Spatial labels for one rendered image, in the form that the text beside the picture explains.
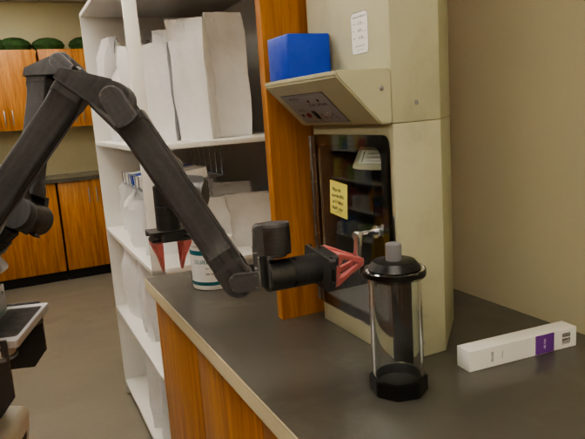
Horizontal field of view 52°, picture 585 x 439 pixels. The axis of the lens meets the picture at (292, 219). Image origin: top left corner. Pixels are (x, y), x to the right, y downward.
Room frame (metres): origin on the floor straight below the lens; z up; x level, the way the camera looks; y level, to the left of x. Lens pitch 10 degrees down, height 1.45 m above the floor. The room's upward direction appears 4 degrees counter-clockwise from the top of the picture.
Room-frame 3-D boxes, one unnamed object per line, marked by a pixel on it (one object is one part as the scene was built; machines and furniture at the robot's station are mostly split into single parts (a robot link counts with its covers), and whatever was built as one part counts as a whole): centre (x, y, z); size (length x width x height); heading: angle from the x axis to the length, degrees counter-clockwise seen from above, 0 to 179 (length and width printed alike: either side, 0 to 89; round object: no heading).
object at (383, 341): (1.01, -0.17, 1.06); 0.11 x 0.11 x 0.21
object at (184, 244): (1.40, 0.29, 1.14); 0.07 x 0.07 x 0.09; 25
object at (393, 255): (1.01, -0.17, 1.18); 0.09 x 0.09 x 0.07
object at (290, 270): (1.08, 0.03, 1.16); 0.07 x 0.06 x 0.07; 115
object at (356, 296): (1.26, -0.12, 1.19); 0.30 x 0.01 x 0.40; 25
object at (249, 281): (1.08, 0.07, 1.19); 0.12 x 0.09 x 0.11; 96
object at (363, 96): (1.24, -0.08, 1.46); 0.32 x 0.12 x 0.10; 25
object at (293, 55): (1.32, -0.04, 1.56); 0.10 x 0.10 x 0.09; 25
